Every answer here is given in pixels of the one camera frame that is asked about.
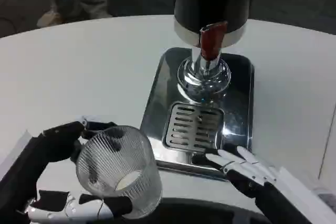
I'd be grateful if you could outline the red-brown tap handle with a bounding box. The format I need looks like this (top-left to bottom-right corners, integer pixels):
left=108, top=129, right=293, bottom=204
left=198, top=20, right=228, bottom=61

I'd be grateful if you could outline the black robot torso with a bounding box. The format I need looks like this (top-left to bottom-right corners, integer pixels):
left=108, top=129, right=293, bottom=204
left=157, top=196, right=266, bottom=224

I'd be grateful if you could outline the steel drip tray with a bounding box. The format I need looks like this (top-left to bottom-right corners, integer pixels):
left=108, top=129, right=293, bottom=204
left=140, top=47, right=255, bottom=183

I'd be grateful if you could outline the slotted steel drip grid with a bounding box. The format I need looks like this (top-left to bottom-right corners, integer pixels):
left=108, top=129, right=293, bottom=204
left=162, top=102, right=225, bottom=154

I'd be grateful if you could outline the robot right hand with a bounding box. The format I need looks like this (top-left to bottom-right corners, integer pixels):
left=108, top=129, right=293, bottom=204
left=193, top=147, right=336, bottom=224

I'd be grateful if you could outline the clear ribbed glass cup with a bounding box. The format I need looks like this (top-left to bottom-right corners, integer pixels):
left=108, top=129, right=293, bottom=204
left=75, top=125, right=163, bottom=220

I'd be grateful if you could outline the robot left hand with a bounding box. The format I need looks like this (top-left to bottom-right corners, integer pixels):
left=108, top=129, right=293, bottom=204
left=0, top=115, right=132, bottom=224

